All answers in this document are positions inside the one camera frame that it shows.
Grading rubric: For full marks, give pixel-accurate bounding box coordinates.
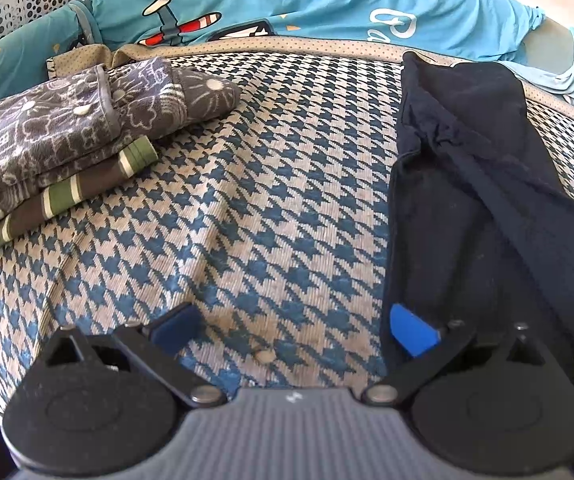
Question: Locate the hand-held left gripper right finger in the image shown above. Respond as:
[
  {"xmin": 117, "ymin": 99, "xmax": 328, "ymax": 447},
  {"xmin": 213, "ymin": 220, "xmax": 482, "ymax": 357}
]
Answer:
[{"xmin": 362, "ymin": 302, "xmax": 560, "ymax": 406}]

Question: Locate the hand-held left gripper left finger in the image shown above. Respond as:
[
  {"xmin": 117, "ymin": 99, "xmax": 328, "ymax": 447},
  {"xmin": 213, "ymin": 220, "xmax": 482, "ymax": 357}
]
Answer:
[{"xmin": 42, "ymin": 302, "xmax": 228, "ymax": 408}]

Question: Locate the teal triangle print cloth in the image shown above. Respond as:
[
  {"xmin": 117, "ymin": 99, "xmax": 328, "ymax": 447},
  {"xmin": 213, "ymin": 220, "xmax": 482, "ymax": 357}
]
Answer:
[{"xmin": 0, "ymin": 2, "xmax": 112, "ymax": 121}]

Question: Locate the grey padded bed board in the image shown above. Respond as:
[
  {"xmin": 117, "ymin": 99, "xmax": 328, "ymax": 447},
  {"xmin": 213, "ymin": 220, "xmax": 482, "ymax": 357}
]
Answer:
[{"xmin": 527, "ymin": 17, "xmax": 574, "ymax": 68}]

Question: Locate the black t-shirt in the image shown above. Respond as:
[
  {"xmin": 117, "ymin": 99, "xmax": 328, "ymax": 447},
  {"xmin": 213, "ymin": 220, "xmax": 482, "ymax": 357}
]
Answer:
[{"xmin": 379, "ymin": 50, "xmax": 574, "ymax": 471}]

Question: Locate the houndstooth bed mat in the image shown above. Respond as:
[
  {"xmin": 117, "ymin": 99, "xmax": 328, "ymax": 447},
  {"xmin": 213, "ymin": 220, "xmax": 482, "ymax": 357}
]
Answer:
[{"xmin": 0, "ymin": 42, "xmax": 574, "ymax": 421}]

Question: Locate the blue cartoon print bed sheet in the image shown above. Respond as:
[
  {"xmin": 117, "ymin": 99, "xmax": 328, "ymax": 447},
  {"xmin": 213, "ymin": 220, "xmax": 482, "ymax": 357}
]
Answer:
[{"xmin": 87, "ymin": 0, "xmax": 574, "ymax": 126}]

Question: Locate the grey floral folded garment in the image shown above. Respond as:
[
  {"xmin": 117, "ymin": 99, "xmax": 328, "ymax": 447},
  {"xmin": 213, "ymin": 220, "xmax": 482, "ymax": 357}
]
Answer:
[{"xmin": 0, "ymin": 57, "xmax": 242, "ymax": 238}]

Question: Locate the green striped folded garment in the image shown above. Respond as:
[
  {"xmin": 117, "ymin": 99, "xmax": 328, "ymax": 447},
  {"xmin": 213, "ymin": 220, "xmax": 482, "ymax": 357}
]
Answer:
[{"xmin": 0, "ymin": 135, "xmax": 160, "ymax": 261}]

